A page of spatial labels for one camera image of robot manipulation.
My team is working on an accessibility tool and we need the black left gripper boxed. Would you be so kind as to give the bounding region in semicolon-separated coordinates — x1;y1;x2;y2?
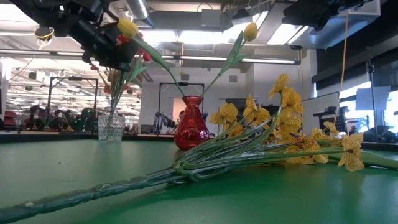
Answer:
67;6;139;72

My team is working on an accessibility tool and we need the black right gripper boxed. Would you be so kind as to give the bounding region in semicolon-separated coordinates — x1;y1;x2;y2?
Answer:
282;0;343;32

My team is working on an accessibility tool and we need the red artificial flower bunch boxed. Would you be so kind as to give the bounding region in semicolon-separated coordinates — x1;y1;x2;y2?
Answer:
90;63;131;119
105;32;144;119

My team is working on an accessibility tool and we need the yellow artificial tulip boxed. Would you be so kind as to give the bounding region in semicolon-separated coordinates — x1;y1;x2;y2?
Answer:
117;17;187;98
200;22;259;98

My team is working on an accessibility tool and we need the yellow artificial flower bunch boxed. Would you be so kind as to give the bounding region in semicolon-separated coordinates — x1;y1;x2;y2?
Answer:
0;73;366;224

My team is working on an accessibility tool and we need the clear glass vase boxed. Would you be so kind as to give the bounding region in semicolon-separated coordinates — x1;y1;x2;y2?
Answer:
97;112;126;143

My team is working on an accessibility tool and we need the red glass vase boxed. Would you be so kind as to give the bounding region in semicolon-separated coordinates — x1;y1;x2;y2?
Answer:
173;95;211;151

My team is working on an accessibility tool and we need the person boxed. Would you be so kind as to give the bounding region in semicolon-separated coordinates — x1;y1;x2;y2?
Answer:
175;110;187;127

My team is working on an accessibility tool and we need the long ceiling light bar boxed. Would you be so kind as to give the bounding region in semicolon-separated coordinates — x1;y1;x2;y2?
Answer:
133;53;302;65

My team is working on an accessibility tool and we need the white panel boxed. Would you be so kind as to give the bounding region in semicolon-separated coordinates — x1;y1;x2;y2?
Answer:
300;91;340;135

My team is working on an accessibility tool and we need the black equipment rack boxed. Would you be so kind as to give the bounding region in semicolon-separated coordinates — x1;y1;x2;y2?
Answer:
313;106;351;133

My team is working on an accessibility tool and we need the thin black stand pole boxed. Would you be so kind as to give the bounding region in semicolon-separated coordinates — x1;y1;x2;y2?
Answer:
366;60;376;142

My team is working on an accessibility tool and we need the green table mat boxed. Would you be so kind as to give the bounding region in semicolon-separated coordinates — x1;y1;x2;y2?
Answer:
0;139;398;224

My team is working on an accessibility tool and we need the black camera stand frame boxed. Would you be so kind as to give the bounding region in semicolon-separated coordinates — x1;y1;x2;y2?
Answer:
47;76;100;133
157;82;205;131

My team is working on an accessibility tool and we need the silver ventilation duct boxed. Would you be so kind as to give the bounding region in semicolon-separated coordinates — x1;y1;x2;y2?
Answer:
126;0;154;27

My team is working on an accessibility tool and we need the yellow hanging cord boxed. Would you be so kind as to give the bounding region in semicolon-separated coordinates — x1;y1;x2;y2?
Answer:
333;11;348;125

